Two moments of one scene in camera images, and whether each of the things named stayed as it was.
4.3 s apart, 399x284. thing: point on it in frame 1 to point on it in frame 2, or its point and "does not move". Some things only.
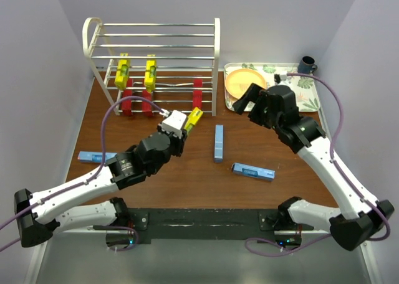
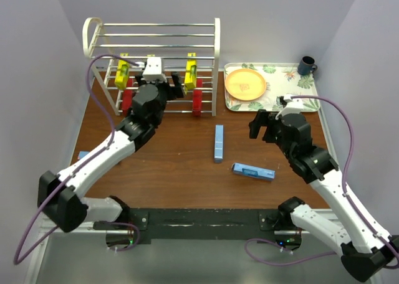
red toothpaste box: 197,93 does not move
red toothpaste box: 127,104 does not move
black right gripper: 257,94 to 263,118
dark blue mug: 307,65 does not move
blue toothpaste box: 219,144 does not move
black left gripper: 179,142 to 173,92
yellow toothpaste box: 192,119 to 191,75
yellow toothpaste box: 122,72 does not move
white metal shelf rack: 155,69 does not move
